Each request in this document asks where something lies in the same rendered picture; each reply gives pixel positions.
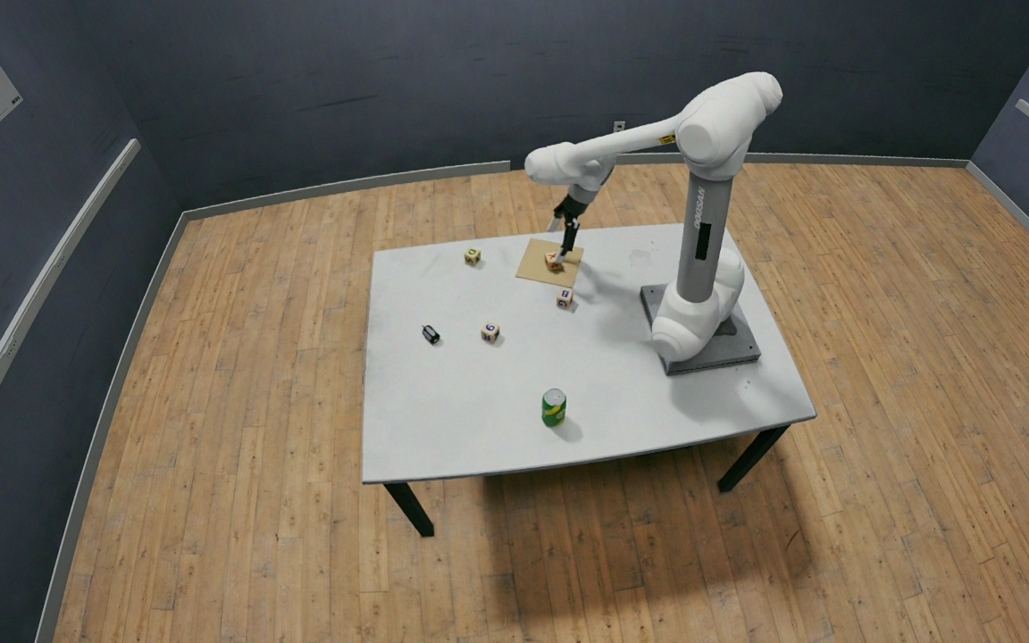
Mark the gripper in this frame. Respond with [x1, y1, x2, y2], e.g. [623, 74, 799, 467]
[547, 194, 589, 263]

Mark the green and yellow drink can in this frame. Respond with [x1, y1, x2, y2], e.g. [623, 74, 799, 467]
[541, 388, 567, 427]

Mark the tan flat mat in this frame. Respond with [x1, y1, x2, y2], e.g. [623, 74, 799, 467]
[515, 238, 584, 288]

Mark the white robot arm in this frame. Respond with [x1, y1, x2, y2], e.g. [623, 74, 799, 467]
[525, 72, 782, 362]

